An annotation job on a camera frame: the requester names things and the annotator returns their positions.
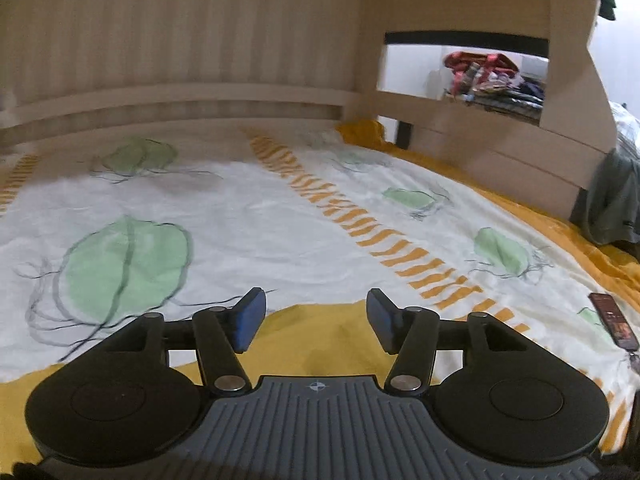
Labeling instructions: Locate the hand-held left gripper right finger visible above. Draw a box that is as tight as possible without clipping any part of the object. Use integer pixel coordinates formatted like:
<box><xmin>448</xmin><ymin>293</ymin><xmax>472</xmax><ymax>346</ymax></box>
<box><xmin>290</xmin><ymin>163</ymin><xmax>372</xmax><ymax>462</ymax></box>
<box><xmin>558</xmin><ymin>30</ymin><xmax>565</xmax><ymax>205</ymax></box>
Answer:
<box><xmin>366</xmin><ymin>288</ymin><xmax>543</xmax><ymax>396</ymax></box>

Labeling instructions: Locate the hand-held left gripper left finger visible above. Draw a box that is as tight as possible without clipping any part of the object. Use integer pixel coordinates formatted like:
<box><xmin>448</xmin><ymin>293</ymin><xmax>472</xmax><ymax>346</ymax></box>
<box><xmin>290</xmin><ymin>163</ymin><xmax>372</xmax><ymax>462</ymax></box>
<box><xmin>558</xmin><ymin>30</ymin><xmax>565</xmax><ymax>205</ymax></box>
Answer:
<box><xmin>100</xmin><ymin>287</ymin><xmax>267</xmax><ymax>395</ymax></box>

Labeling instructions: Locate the yellow small garment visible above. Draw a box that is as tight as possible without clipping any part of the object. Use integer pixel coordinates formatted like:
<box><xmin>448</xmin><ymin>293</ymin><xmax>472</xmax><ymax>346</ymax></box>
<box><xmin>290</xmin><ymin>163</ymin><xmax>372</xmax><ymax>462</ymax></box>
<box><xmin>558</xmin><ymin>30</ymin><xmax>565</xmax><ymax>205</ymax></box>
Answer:
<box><xmin>0</xmin><ymin>301</ymin><xmax>471</xmax><ymax>466</ymax></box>

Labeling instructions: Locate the pile of colourful clothes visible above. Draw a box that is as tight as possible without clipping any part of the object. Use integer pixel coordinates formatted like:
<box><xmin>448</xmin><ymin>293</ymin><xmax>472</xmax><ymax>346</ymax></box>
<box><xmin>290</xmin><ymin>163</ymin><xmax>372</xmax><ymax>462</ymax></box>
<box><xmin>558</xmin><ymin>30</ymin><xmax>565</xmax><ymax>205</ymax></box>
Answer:
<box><xmin>440</xmin><ymin>50</ymin><xmax>547</xmax><ymax>113</ymax></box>

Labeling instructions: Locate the white leaf-print bed sheet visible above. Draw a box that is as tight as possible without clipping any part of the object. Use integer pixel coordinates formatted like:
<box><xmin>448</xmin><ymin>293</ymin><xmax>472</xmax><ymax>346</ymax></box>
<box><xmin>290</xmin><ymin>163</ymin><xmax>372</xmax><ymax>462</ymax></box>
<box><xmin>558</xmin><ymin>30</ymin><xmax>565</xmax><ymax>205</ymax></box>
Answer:
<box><xmin>0</xmin><ymin>120</ymin><xmax>640</xmax><ymax>461</ymax></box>

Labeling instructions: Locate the yellow pillow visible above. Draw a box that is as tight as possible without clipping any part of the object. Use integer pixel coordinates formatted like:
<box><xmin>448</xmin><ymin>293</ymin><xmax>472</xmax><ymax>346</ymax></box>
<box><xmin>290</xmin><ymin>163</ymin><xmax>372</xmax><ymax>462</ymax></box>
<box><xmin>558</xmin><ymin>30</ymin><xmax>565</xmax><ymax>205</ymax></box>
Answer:
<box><xmin>335</xmin><ymin>119</ymin><xmax>396</xmax><ymax>148</ymax></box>

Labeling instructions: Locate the wooden bedside shelf unit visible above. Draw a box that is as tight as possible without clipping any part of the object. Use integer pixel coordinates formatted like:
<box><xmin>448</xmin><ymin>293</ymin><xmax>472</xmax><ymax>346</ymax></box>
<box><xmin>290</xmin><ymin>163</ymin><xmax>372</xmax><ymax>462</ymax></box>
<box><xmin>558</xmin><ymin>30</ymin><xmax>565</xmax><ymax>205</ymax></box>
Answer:
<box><xmin>350</xmin><ymin>0</ymin><xmax>622</xmax><ymax>222</ymax></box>

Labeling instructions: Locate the black smartphone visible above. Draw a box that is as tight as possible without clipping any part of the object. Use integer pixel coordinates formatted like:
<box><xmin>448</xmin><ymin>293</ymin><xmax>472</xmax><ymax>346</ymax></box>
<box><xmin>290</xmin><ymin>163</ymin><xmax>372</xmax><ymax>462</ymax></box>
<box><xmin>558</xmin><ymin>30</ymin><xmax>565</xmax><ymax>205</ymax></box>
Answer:
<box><xmin>588</xmin><ymin>292</ymin><xmax>640</xmax><ymax>351</ymax></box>

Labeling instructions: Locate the grey-green cloth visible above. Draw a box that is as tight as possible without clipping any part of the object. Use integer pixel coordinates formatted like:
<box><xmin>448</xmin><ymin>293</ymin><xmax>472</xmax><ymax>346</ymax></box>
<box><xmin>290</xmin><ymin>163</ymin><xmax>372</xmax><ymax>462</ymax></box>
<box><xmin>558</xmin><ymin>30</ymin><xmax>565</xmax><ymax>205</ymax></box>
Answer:
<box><xmin>570</xmin><ymin>147</ymin><xmax>640</xmax><ymax>246</ymax></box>

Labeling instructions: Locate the wooden slatted headboard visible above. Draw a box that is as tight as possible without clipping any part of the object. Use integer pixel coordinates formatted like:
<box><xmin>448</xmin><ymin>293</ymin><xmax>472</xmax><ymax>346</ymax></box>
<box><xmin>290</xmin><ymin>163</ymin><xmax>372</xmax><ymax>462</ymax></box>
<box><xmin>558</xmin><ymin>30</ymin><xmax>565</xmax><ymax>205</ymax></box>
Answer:
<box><xmin>0</xmin><ymin>0</ymin><xmax>393</xmax><ymax>136</ymax></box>

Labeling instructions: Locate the pale printed cloth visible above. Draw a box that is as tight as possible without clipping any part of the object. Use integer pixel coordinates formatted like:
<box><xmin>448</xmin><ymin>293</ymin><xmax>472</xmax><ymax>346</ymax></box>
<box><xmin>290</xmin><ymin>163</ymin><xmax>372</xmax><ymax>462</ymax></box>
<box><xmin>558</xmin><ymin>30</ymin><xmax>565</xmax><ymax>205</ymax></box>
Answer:
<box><xmin>609</xmin><ymin>101</ymin><xmax>640</xmax><ymax>161</ymax></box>

